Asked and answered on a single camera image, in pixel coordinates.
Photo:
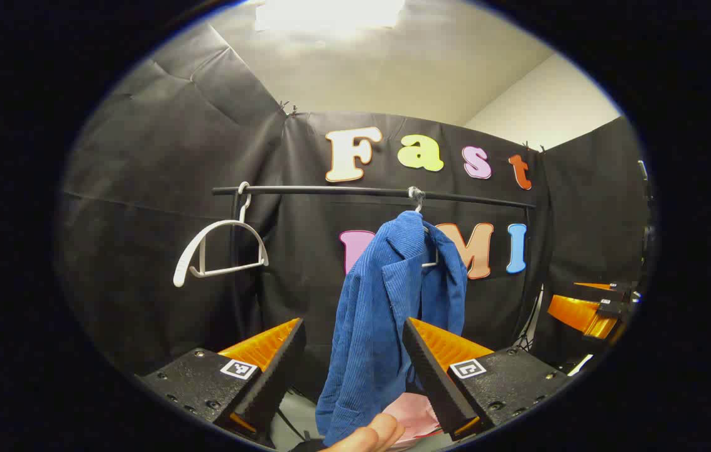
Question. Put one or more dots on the white hanger with clear hook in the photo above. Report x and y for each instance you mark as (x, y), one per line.
(417, 196)

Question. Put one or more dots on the small black backdrop clips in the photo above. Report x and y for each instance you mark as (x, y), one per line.
(532, 147)
(289, 109)

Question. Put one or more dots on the white plastic hanger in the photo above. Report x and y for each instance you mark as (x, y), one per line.
(187, 257)

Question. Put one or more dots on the ceiling light panel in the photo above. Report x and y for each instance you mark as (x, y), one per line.
(330, 12)

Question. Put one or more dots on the black backdrop stand legs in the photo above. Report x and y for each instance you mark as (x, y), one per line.
(524, 342)

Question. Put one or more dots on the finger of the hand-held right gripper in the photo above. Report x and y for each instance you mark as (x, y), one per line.
(619, 289)
(581, 314)

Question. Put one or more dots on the pink laundry hamper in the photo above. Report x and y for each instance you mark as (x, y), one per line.
(415, 414)

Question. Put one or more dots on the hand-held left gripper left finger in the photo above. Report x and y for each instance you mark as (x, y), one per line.
(277, 376)

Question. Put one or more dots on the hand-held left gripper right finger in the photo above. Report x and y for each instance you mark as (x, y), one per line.
(431, 376)

